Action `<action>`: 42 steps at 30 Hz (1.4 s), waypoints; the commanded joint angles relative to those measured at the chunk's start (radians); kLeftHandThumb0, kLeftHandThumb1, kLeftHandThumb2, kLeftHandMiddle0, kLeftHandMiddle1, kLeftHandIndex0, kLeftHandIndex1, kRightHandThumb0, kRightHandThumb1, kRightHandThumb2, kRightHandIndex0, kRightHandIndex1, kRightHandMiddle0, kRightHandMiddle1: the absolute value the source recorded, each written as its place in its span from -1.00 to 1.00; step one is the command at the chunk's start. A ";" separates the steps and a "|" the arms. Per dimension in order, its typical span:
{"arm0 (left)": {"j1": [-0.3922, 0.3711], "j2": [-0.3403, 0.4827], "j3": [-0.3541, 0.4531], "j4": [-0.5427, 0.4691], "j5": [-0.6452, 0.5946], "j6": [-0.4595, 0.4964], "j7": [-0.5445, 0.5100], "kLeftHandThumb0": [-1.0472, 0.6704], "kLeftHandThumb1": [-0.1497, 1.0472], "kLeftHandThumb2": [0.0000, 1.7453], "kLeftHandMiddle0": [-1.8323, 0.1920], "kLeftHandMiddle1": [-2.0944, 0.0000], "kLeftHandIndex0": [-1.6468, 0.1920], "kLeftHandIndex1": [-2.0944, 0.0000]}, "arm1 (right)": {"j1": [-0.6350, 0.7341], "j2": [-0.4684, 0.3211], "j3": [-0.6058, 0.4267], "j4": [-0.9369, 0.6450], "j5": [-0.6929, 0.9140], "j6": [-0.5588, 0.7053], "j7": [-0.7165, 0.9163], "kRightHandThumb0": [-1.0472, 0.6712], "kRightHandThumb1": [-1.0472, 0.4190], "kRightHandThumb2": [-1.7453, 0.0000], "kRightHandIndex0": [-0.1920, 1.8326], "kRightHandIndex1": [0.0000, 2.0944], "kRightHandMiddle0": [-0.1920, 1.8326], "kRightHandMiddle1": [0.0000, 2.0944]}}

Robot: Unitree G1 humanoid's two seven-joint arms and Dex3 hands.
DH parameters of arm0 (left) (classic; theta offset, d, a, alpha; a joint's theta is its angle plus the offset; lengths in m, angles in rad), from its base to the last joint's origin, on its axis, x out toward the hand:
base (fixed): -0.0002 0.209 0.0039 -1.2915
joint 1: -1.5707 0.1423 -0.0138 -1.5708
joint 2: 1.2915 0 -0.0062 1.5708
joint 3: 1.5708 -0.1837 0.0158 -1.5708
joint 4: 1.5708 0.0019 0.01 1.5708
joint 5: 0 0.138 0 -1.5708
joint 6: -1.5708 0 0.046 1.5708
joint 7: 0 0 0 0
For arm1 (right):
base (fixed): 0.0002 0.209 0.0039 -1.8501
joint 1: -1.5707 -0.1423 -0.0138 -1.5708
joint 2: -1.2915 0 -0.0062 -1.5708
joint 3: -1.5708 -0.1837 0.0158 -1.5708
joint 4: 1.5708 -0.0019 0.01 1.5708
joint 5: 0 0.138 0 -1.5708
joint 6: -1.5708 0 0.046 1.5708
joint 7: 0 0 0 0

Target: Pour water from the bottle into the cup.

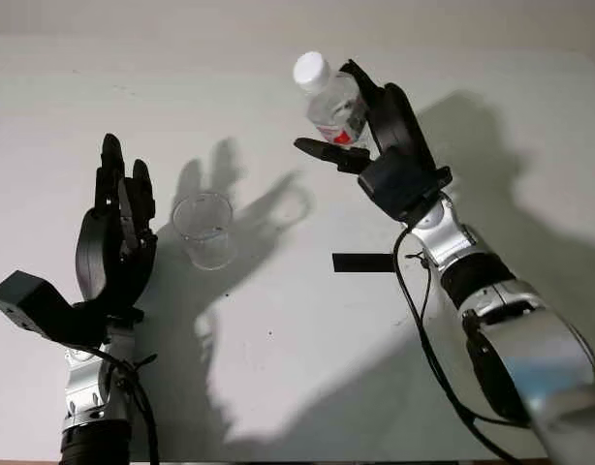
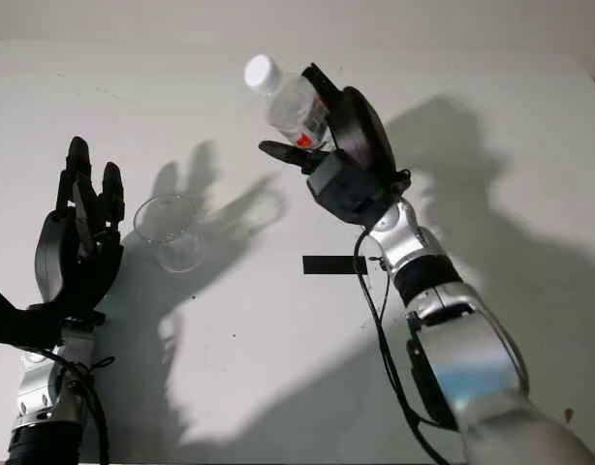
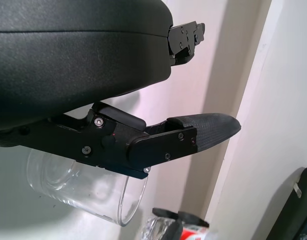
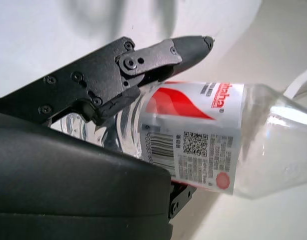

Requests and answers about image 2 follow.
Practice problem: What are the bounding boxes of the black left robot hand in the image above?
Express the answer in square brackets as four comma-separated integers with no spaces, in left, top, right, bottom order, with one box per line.
[33,135,127,319]

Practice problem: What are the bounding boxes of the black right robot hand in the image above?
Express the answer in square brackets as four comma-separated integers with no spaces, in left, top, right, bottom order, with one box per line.
[258,62,398,179]

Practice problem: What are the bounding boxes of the clear plastic water bottle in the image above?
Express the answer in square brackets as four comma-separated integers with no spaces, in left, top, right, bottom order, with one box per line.
[243,53,335,149]

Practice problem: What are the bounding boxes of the clear glass cup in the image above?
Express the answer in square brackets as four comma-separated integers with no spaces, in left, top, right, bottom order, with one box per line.
[132,193,206,274]

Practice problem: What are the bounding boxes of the black tape strip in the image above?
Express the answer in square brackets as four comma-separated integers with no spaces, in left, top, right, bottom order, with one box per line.
[301,254,367,278]

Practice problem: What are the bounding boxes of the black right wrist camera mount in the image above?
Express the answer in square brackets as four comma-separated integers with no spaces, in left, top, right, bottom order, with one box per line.
[305,150,400,227]

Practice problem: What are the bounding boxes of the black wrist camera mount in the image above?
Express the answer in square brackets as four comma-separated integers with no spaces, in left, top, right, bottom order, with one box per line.
[0,283,108,353]
[305,150,400,227]

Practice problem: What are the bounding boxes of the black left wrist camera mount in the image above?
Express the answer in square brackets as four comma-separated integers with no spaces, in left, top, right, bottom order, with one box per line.
[0,283,108,353]

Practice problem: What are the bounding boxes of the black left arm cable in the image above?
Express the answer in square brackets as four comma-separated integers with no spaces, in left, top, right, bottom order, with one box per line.
[45,348,117,465]

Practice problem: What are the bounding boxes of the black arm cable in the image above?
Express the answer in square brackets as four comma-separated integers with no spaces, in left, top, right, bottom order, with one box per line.
[45,348,117,465]
[353,225,473,465]

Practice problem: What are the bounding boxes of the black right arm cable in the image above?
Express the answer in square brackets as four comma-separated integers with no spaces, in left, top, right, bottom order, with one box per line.
[353,225,473,465]

